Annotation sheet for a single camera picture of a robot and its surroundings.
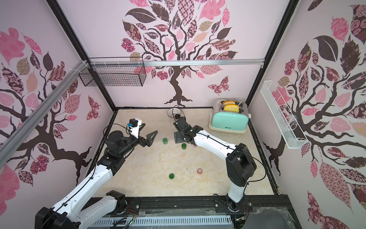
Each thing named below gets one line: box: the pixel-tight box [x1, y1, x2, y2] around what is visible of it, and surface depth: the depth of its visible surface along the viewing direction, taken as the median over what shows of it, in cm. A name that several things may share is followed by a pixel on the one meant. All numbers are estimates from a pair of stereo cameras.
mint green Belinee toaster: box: [208, 98, 249, 134], surface depth 100 cm
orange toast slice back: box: [222, 100, 236, 105], surface depth 99 cm
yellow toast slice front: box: [223, 104, 240, 113], surface depth 96 cm
